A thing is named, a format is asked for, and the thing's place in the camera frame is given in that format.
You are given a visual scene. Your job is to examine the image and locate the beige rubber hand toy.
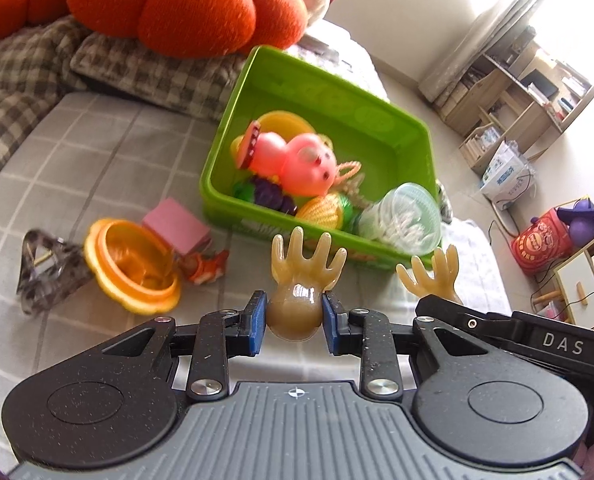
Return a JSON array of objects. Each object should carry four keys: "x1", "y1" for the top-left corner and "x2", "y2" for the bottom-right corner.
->
[{"x1": 265, "y1": 226, "x2": 462, "y2": 341}]

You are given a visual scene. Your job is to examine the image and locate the orange pumpkin shaped container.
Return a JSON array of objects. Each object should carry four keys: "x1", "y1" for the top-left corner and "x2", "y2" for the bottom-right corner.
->
[{"x1": 83, "y1": 218, "x2": 182, "y2": 316}]

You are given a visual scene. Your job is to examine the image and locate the leopard print hair claw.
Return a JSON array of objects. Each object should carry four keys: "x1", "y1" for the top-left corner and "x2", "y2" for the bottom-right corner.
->
[{"x1": 16, "y1": 229, "x2": 93, "y2": 315}]

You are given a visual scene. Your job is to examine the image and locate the white wooden cabinet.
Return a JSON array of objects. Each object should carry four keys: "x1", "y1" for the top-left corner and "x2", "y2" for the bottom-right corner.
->
[{"x1": 555, "y1": 240, "x2": 594, "y2": 330}]

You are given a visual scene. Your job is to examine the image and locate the small orange monkey figurine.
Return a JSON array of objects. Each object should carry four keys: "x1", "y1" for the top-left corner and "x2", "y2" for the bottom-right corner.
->
[{"x1": 178, "y1": 250, "x2": 230, "y2": 285}]

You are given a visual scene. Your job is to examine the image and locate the pink rectangular box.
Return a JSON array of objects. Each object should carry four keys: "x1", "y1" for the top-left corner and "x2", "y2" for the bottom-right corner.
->
[{"x1": 142, "y1": 198, "x2": 211, "y2": 256}]

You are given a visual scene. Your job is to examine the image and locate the clear cotton swab jar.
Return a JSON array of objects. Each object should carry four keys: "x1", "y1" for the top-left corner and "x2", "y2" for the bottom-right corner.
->
[{"x1": 355, "y1": 182, "x2": 441, "y2": 256}]

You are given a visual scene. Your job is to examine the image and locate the yellow toy corn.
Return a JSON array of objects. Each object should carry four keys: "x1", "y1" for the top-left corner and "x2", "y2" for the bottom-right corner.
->
[{"x1": 296, "y1": 193, "x2": 348, "y2": 230}]

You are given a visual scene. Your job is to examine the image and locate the purple plush toy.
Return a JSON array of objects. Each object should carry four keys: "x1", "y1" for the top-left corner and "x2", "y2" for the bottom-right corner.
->
[{"x1": 556, "y1": 198, "x2": 594, "y2": 247}]

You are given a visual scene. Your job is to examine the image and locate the green toy vegetable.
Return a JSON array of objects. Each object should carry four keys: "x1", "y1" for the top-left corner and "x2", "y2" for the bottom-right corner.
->
[{"x1": 233, "y1": 180, "x2": 256, "y2": 204}]

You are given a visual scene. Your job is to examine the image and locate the purple toy grapes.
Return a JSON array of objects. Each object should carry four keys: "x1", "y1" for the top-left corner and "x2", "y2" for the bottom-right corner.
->
[{"x1": 252, "y1": 177, "x2": 297, "y2": 216}]

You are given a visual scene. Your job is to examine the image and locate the pink bead loop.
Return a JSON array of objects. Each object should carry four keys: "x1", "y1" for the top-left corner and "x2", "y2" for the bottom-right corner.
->
[{"x1": 335, "y1": 160, "x2": 362, "y2": 184}]

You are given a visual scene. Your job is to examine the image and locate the pink rubber pig toy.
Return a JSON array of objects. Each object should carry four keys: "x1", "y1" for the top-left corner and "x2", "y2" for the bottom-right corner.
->
[{"x1": 234, "y1": 120, "x2": 340, "y2": 197}]

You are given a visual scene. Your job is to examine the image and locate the green plastic storage bin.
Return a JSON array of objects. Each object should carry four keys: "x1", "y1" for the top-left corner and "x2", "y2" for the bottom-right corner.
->
[{"x1": 199, "y1": 47, "x2": 437, "y2": 240}]

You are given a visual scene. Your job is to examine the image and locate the white paper bag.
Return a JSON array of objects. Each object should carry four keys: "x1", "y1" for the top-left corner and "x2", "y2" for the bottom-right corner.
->
[{"x1": 481, "y1": 141, "x2": 536, "y2": 210}]

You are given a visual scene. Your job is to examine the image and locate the grey grid bed sheet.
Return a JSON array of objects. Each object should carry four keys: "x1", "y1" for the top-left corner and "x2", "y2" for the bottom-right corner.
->
[{"x1": 0, "y1": 93, "x2": 512, "y2": 471}]

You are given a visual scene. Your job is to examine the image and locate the wooden bookshelf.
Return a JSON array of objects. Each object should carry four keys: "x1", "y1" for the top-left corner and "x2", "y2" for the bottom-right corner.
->
[{"x1": 436, "y1": 26, "x2": 594, "y2": 176}]

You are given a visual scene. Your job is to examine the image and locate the grey checked quilted blanket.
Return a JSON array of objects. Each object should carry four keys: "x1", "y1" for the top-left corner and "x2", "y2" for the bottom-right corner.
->
[{"x1": 0, "y1": 18, "x2": 246, "y2": 172}]

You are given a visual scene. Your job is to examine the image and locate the large orange pumpkin plush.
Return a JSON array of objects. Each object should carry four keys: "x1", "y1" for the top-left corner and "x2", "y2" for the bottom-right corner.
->
[{"x1": 67, "y1": 0, "x2": 309, "y2": 58}]

